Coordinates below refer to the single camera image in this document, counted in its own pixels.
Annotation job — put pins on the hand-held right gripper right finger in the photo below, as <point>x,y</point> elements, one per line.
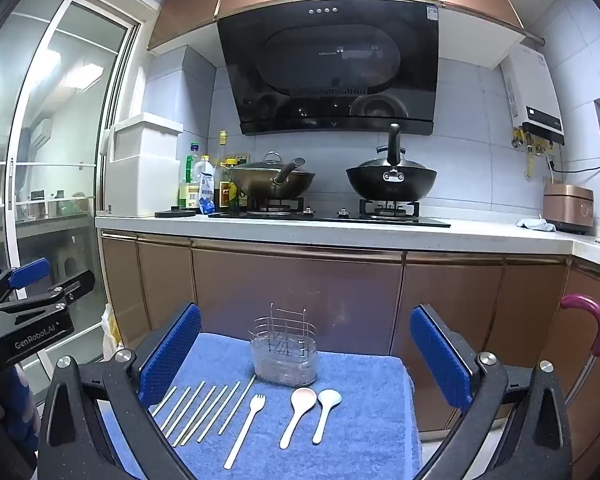
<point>440,355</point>

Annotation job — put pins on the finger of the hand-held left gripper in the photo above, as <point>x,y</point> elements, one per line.
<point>75,285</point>
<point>30,270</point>

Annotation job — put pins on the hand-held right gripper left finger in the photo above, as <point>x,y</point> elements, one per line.
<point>172,355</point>

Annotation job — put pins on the beige chopstick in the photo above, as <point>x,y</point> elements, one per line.
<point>199,415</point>
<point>212,414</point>
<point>230,408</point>
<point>176,407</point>
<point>188,414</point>
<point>164,400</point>
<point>242,394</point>

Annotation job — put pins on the white plastic fork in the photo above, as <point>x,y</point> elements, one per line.
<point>257,402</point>

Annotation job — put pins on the white plastic spoon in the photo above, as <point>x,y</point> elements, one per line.
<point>330,399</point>

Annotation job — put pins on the pink plastic spoon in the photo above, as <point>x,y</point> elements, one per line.
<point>304,399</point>

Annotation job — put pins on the person's left hand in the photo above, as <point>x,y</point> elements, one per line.
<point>17,400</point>

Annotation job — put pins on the yellow plastic bag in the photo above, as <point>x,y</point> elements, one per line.
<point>111,332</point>

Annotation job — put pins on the blue terry towel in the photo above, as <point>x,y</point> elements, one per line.
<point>360,420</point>

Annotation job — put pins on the black round pad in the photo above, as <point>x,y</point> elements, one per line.
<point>175,213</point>

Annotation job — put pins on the white air conditioner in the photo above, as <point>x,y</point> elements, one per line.
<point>42,134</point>

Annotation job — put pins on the white storage box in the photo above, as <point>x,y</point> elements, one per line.
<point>145,160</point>

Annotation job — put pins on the blue seasoning packet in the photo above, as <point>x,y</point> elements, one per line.
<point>207,195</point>

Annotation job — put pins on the light blue rag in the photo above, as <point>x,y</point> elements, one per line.
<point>536,224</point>

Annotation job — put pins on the black gas stove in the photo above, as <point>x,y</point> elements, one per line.
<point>330,220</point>

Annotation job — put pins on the black wok with lid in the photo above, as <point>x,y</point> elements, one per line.
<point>390,185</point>

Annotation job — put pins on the dark sauce bottle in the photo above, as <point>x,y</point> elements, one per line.
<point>230,185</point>

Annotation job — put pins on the sliding glass door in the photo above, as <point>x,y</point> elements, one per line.
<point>55,85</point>

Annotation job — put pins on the yellow capped oil bottle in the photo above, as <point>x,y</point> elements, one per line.
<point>222,160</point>

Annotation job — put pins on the rose gold rice cooker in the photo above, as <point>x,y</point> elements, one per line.
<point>567,207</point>

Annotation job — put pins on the bronze wok with lid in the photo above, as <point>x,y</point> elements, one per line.
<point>265,180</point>

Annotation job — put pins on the yellow gas pipe valves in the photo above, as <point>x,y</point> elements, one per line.
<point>527,140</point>

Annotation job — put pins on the white water heater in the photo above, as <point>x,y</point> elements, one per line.
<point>530,90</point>

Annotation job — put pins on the black range hood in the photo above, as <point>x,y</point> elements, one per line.
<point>330,60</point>

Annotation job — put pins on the wall power outlet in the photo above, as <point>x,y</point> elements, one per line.
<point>242,159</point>

